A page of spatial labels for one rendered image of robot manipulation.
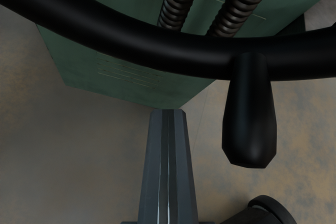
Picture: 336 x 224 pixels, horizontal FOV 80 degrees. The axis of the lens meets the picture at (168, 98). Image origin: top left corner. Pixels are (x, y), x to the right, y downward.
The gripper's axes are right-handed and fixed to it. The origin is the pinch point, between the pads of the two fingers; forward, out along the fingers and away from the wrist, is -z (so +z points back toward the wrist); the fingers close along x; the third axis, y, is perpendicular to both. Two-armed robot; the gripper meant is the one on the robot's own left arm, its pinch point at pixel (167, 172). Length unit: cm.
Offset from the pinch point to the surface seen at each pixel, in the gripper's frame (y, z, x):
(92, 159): -55, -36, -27
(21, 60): -30, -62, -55
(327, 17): -2.6, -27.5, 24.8
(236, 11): 3.0, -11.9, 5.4
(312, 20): -2.5, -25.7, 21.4
